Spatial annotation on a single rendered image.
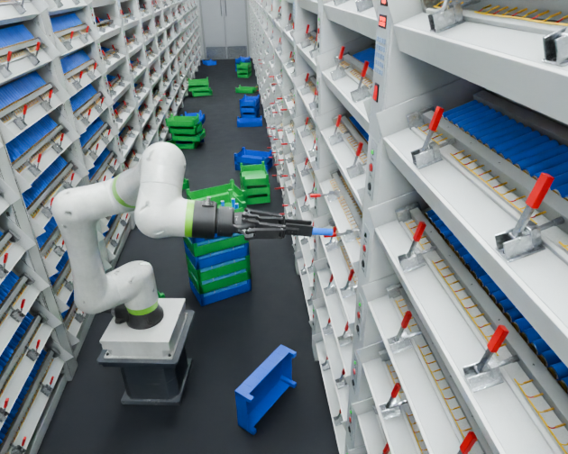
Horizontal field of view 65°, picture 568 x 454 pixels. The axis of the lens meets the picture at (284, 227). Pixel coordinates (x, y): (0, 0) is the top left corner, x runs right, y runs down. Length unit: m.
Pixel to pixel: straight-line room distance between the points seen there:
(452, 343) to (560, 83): 0.39
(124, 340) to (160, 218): 0.87
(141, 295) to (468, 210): 1.39
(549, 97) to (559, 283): 0.17
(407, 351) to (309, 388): 1.17
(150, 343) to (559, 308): 1.55
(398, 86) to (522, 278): 0.48
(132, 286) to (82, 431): 0.66
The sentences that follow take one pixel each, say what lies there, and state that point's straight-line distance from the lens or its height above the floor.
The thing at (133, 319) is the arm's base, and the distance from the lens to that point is 1.88.
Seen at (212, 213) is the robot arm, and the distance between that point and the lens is 1.08.
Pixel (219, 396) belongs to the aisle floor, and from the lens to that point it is 2.08.
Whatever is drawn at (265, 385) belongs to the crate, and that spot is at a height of 0.07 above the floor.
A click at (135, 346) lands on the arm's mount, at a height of 0.34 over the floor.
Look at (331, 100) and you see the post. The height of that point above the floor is 1.20.
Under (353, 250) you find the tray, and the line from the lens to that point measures 1.25.
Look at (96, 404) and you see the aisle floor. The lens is 2.19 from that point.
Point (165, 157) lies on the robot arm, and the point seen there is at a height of 1.20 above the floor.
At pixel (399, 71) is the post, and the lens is 0.87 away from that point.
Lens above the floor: 1.57
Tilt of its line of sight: 29 degrees down
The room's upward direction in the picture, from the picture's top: 1 degrees counter-clockwise
